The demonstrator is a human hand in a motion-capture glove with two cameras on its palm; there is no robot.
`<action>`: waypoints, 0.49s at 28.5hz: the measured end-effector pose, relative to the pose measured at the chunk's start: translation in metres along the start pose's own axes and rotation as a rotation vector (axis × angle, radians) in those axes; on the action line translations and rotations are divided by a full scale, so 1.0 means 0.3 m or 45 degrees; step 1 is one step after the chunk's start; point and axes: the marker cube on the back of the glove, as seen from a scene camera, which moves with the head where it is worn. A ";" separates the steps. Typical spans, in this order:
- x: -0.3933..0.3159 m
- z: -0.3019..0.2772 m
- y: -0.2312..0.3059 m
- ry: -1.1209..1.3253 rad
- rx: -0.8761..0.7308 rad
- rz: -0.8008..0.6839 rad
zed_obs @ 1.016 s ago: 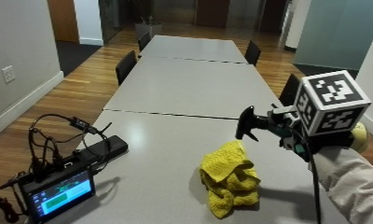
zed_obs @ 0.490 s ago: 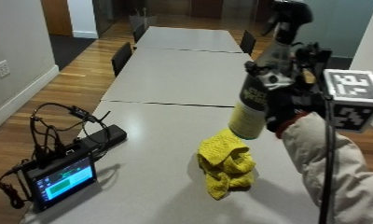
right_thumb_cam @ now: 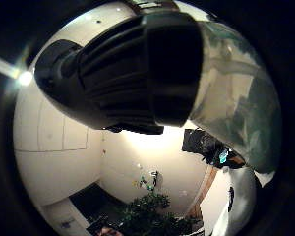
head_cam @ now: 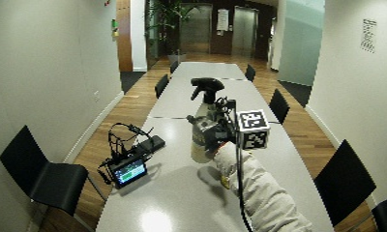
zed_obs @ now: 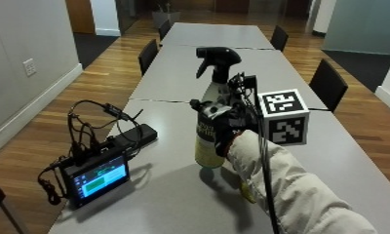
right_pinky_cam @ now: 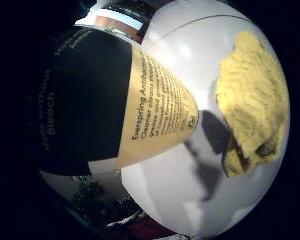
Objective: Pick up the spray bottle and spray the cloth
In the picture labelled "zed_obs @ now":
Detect spray bottle with black trigger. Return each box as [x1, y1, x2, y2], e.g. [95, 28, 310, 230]
[195, 46, 245, 170]

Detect black power bank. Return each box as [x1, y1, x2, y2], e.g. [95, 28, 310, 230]
[111, 123, 159, 150]

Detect white marker cube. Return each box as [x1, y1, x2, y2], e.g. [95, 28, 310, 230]
[256, 88, 312, 146]

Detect grey planter with plant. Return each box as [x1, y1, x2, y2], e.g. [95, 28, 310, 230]
[151, 0, 183, 29]

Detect wooden door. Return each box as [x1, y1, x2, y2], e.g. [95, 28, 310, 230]
[66, 0, 96, 35]

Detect black glove camera mount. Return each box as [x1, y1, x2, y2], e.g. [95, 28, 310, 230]
[228, 73, 260, 99]

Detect black glove cable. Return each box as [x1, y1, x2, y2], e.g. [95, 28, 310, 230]
[245, 75, 284, 234]

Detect black cable bundle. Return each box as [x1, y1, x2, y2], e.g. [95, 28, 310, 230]
[37, 99, 145, 207]

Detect black touchscreen recorder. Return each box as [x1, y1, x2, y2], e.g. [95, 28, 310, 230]
[59, 146, 132, 210]

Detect white wall outlet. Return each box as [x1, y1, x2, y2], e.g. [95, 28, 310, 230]
[23, 58, 38, 78]

